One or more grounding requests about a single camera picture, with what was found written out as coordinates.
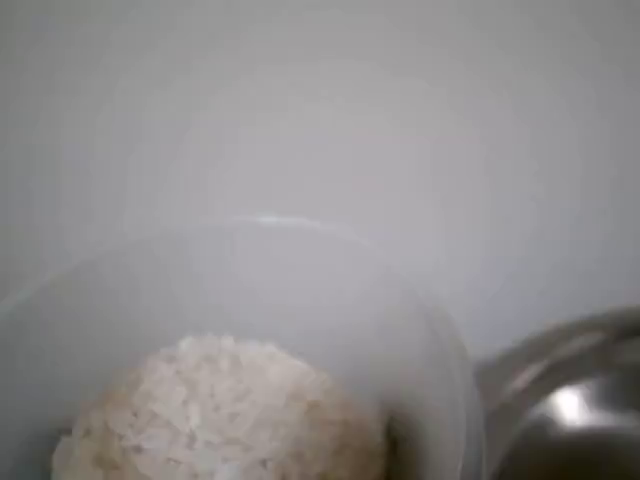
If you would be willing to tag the translucent plastic measuring cup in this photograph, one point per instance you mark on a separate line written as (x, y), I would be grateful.
(300, 300)

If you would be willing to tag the stainless steel inner pot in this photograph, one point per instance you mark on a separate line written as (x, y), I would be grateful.
(575, 425)

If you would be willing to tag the white uncooked rice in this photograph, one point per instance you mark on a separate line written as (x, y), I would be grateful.
(215, 415)

